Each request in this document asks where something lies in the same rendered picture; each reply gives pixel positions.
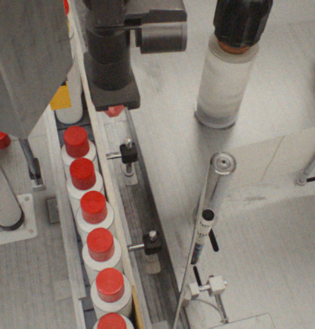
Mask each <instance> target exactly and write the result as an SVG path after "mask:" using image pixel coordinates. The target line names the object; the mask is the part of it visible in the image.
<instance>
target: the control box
mask: <svg viewBox="0 0 315 329"><path fill-rule="evenodd" d="M72 67H73V57H72V52H71V44H70V39H69V24H68V20H67V19H66V11H65V6H64V0H0V131H1V132H4V133H6V134H8V135H11V136H14V137H17V138H20V139H26V138H28V136H29V135H30V132H31V131H32V130H33V129H34V127H35V126H36V124H37V123H38V121H39V120H40V118H41V116H42V115H43V113H44V111H45V110H46V107H47V106H48V105H49V103H50V101H51V100H52V98H53V97H54V96H55V95H56V93H57V91H58V90H59V87H60V86H61V85H62V83H63V81H64V80H65V78H66V77H67V75H68V73H69V72H70V71H71V68H72Z"/></svg>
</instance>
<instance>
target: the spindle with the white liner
mask: <svg viewBox="0 0 315 329"><path fill-rule="evenodd" d="M272 5H273V0H217V6H216V9H215V15H214V20H213V25H214V27H215V31H214V32H213V33H212V34H211V35H210V36H209V39H208V47H207V50H206V55H205V60H204V67H203V71H202V77H201V83H200V86H199V92H198V94H197V100H196V102H195V107H194V110H195V115H196V116H197V118H198V120H199V121H200V122H201V123H203V124H205V125H207V126H209V127H212V128H218V129H220V128H225V127H229V126H230V125H232V124H233V123H234V122H235V121H237V119H238V117H239V112H240V111H239V110H240V108H241V105H242V99H243V97H244V93H245V90H246V87H247V85H248V81H249V77H250V74H251V72H252V69H253V65H254V63H255V60H256V58H257V55H258V52H259V49H260V46H259V41H260V38H261V35H262V34H263V32H264V30H265V27H266V23H267V20H268V17H269V14H270V11H271V8H272Z"/></svg>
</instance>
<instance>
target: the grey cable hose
mask: <svg viewBox="0 0 315 329"><path fill-rule="evenodd" d="M23 222H24V212H23V210H22V208H21V206H20V205H18V203H17V201H16V198H15V196H14V194H13V192H12V190H11V189H10V187H9V185H8V183H7V181H6V179H5V177H4V175H3V173H2V171H1V169H0V228H1V229H2V230H3V231H15V230H17V229H19V228H20V227H21V226H22V224H23Z"/></svg>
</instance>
